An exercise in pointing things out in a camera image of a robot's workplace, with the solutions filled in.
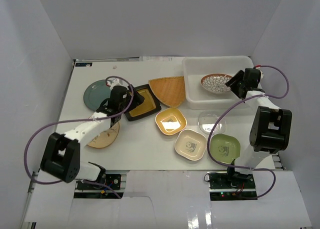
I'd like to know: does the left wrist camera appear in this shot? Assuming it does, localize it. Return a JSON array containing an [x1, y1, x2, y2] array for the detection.
[[105, 78, 123, 90]]

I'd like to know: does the black square amber plate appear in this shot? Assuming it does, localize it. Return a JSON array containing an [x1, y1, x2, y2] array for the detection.
[[125, 84, 162, 122]]

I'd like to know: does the clear plastic dish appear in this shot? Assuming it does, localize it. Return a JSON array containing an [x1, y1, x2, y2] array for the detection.
[[198, 111, 227, 135]]

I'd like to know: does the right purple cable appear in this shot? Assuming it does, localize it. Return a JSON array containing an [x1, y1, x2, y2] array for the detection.
[[204, 64, 291, 200]]

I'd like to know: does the cream panda square dish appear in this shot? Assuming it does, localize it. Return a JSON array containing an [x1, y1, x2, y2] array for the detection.
[[174, 129, 207, 162]]

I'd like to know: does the floral patterned round plate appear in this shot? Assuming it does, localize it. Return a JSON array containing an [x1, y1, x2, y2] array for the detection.
[[200, 73, 232, 94]]

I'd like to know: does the green panda square dish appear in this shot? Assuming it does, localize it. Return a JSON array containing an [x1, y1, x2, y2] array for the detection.
[[210, 133, 241, 164]]

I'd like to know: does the white plastic bin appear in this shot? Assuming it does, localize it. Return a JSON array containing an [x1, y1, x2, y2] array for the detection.
[[182, 55, 254, 110]]

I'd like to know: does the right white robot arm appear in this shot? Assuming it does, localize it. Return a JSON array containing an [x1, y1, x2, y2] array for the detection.
[[225, 65, 292, 189]]

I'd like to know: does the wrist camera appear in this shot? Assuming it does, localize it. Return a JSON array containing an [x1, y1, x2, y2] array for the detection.
[[254, 65, 264, 80], [105, 78, 123, 90]]

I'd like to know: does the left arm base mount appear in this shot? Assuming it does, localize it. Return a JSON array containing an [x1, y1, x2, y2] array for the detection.
[[73, 171, 127, 199]]

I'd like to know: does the teal round plate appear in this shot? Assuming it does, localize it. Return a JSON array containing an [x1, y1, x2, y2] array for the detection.
[[83, 79, 111, 111]]

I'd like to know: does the yellow panda square dish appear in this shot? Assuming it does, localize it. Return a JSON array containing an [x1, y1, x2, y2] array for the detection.
[[155, 107, 187, 136]]

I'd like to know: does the beige bird branch plate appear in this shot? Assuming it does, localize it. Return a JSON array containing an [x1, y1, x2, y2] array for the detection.
[[87, 122, 120, 149]]

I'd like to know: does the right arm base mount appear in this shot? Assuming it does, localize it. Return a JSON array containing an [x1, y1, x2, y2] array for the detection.
[[203, 171, 258, 202]]

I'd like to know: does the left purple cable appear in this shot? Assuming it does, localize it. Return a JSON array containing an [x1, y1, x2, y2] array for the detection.
[[25, 75, 137, 199]]

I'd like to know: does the purple cable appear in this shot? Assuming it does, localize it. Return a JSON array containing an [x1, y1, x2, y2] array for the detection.
[[204, 64, 291, 200], [25, 75, 137, 199]]

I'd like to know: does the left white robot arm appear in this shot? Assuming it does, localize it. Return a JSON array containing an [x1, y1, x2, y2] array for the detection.
[[40, 85, 145, 189]]

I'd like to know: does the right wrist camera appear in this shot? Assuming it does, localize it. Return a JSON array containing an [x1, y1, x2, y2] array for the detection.
[[254, 65, 264, 80]]

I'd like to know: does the woven fan-shaped basket plate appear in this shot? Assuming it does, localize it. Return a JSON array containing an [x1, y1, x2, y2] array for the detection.
[[148, 76, 186, 108]]

